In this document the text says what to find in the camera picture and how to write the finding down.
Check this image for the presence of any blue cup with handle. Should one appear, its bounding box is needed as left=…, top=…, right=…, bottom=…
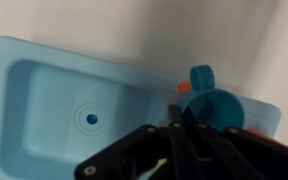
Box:
left=176, top=64, right=246, bottom=133

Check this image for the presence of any light blue toy sink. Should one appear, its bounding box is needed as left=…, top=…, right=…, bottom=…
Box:
left=0, top=35, right=282, bottom=180

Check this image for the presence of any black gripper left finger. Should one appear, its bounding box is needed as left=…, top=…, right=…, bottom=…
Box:
left=73, top=104, right=198, bottom=180

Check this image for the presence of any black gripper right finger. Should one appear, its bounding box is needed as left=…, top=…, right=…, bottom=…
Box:
left=182, top=106, right=288, bottom=180

